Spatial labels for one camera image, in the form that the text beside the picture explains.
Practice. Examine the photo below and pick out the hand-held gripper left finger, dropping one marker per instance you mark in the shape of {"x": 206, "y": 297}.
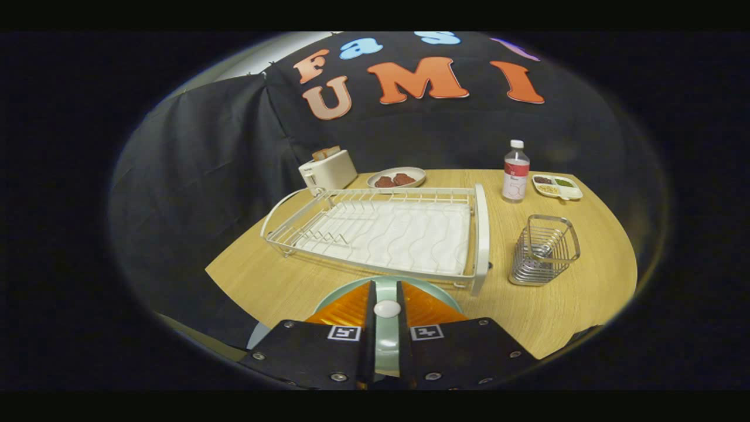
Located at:
{"x": 328, "y": 357}

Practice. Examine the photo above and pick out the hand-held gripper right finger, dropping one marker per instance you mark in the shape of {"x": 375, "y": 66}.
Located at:
{"x": 445, "y": 357}

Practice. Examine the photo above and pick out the mint green plate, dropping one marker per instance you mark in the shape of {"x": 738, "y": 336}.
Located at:
{"x": 385, "y": 287}

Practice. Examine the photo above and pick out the white plate with meat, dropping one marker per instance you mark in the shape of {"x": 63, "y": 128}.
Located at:
{"x": 410, "y": 172}

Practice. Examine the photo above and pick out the brown meat patty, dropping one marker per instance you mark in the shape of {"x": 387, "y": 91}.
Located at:
{"x": 404, "y": 179}
{"x": 385, "y": 181}

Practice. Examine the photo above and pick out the white toaster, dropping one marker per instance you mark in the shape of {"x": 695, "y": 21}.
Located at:
{"x": 331, "y": 173}

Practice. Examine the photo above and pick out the clear bottle with red label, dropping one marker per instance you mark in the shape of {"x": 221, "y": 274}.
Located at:
{"x": 515, "y": 176}

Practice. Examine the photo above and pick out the toasted bread slice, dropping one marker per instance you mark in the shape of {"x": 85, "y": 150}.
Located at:
{"x": 325, "y": 153}

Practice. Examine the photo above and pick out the white divided condiment tray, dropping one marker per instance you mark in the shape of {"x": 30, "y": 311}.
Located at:
{"x": 556, "y": 186}

